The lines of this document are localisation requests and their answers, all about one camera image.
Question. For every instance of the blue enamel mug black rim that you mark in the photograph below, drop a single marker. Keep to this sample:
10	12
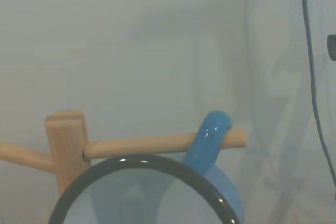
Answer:
210	140

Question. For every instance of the wooden mug tree black base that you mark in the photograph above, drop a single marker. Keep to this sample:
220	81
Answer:
65	142

